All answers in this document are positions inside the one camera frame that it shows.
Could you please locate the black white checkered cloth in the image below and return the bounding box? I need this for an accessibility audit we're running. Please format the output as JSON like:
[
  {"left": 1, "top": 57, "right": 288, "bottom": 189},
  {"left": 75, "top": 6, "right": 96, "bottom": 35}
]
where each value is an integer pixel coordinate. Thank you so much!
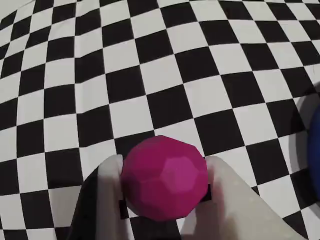
[{"left": 0, "top": 0, "right": 320, "bottom": 240}]

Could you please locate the pink faceted ball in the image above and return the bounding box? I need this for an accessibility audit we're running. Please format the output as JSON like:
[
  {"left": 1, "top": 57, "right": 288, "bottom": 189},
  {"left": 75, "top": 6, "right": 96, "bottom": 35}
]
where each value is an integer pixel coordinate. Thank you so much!
[{"left": 120, "top": 134, "right": 209, "bottom": 222}]

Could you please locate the blue round box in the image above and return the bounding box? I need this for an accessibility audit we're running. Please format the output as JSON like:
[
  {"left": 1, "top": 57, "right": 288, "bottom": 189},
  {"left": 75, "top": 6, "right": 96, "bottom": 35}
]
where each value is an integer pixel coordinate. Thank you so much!
[{"left": 307, "top": 82, "right": 320, "bottom": 204}]

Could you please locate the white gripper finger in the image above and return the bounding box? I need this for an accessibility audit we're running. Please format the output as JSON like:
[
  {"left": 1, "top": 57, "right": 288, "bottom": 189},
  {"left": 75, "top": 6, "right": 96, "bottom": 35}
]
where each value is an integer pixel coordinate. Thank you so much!
[
  {"left": 181, "top": 155, "right": 310, "bottom": 240},
  {"left": 71, "top": 154, "right": 132, "bottom": 240}
]

